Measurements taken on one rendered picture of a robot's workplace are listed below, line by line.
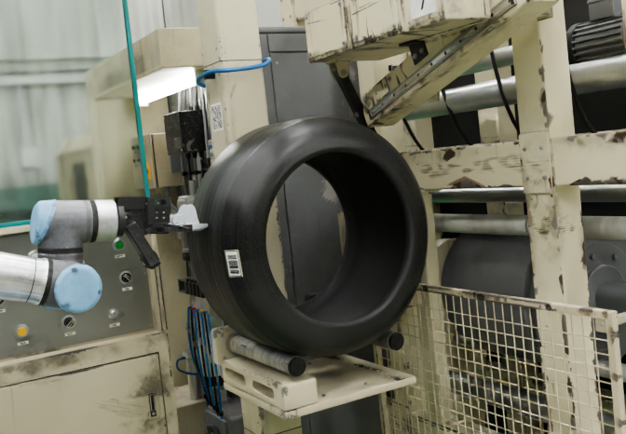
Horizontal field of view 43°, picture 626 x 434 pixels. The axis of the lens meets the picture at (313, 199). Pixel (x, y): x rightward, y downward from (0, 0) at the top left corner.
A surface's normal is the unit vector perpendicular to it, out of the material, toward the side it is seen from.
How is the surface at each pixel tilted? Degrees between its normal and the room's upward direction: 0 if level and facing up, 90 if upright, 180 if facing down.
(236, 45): 90
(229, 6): 90
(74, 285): 93
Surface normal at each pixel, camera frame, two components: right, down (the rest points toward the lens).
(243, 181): -0.24, -0.35
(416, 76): -0.86, 0.11
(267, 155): -0.11, -0.54
